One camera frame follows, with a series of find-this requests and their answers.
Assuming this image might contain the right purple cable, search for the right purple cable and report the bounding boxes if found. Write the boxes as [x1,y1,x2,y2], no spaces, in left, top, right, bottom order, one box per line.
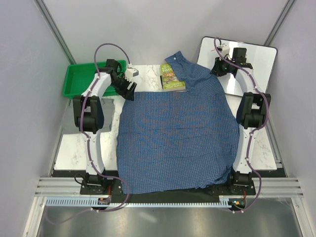
[213,37,270,214]

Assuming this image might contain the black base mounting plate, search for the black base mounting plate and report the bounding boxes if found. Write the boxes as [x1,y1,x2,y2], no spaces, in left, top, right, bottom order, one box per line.
[80,174,256,204]

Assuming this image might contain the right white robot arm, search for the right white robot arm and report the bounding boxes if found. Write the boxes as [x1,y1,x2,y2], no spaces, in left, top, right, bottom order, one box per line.
[211,44,271,175]

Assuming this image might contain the green plastic tray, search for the green plastic tray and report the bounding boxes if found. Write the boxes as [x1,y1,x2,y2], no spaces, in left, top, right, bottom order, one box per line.
[61,59,127,100]

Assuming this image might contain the white whiteboard with red writing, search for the white whiteboard with red writing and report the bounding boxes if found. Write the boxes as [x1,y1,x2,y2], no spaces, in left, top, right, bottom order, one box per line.
[197,37,277,96]

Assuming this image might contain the purple cable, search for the purple cable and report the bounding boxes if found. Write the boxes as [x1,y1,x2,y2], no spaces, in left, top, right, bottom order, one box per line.
[45,43,131,224]
[213,37,270,214]

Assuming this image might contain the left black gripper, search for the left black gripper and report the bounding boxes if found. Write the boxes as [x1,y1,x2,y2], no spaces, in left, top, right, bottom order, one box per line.
[110,75,137,102]

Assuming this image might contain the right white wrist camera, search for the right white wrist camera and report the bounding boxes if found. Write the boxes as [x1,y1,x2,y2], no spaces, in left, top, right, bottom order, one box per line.
[217,43,230,58]

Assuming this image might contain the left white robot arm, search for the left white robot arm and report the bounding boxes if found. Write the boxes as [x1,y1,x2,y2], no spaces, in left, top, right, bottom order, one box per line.
[73,59,139,175]

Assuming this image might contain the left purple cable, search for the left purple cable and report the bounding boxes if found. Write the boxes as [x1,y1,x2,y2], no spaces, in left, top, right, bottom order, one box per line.
[45,43,131,224]

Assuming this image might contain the aluminium frame rail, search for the aluminium frame rail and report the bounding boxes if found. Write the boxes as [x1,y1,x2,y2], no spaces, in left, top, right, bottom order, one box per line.
[36,177,303,198]

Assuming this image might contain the green treehouse book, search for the green treehouse book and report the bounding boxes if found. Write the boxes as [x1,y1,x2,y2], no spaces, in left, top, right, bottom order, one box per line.
[160,64,186,91]

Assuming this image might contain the folded grey shirt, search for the folded grey shirt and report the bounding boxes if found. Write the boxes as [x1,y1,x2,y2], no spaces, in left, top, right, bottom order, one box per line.
[62,99,115,135]

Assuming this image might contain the left light blue cable duct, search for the left light blue cable duct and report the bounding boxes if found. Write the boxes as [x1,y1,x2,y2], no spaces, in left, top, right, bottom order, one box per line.
[45,197,111,207]

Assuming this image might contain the blue plaid long sleeve shirt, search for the blue plaid long sleeve shirt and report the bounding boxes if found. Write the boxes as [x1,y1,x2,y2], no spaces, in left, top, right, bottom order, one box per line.
[117,52,239,194]

